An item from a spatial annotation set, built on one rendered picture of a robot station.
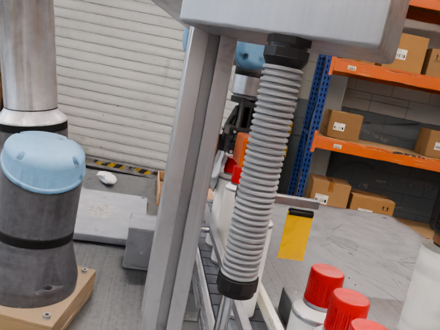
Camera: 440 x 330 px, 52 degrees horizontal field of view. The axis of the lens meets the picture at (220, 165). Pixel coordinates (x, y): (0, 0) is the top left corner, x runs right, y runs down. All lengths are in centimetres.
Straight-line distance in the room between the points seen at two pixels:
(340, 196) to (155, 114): 210
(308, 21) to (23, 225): 49
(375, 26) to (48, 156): 48
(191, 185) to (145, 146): 454
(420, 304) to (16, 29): 74
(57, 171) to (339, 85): 447
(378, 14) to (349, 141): 396
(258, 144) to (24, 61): 52
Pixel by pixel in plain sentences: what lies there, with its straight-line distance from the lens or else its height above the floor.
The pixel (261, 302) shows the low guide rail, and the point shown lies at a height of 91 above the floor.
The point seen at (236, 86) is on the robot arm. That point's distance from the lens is 93.
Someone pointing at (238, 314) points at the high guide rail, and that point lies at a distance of 60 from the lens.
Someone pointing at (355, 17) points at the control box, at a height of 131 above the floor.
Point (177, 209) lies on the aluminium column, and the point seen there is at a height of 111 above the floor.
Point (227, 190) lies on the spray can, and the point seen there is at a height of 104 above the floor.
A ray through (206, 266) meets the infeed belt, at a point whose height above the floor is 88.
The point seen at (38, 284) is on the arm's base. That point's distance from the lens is 73.
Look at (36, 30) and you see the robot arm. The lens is 79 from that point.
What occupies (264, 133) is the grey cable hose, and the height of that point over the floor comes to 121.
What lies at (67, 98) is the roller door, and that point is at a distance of 520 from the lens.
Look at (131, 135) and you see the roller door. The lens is 502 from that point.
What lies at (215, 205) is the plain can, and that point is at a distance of 99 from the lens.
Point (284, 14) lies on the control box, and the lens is 36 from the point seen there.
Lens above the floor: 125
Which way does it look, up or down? 11 degrees down
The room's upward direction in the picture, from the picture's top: 11 degrees clockwise
